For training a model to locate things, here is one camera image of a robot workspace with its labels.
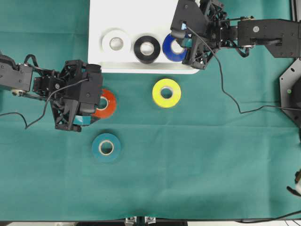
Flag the white tape roll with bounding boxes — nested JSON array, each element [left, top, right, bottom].
[[102, 30, 131, 53]]

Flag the yellow tape roll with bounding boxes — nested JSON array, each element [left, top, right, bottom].
[[152, 79, 182, 108]]

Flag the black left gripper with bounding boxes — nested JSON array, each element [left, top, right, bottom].
[[32, 60, 99, 132]]

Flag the blue tape roll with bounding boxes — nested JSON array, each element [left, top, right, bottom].
[[162, 34, 187, 62]]

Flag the black tape roll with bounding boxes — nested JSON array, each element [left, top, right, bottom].
[[134, 35, 161, 64]]

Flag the red tape roll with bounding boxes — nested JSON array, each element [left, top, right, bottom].
[[92, 89, 117, 119]]

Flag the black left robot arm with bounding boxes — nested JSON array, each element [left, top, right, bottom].
[[0, 54, 103, 132]]

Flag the green table cloth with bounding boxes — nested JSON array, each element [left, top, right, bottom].
[[0, 0, 301, 222]]

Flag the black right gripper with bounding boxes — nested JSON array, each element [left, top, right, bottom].
[[180, 0, 238, 70]]

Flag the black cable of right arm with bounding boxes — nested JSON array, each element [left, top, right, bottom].
[[184, 24, 283, 114]]

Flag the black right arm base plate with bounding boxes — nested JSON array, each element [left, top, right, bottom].
[[279, 58, 301, 128]]

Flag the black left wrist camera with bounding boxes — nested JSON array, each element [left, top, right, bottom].
[[79, 64, 103, 115]]

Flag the white plastic case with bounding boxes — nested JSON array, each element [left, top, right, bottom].
[[88, 0, 198, 74]]

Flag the silver table clamps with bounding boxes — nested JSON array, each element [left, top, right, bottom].
[[125, 216, 156, 226]]

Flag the green tape roll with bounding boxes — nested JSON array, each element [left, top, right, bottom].
[[92, 133, 121, 163]]

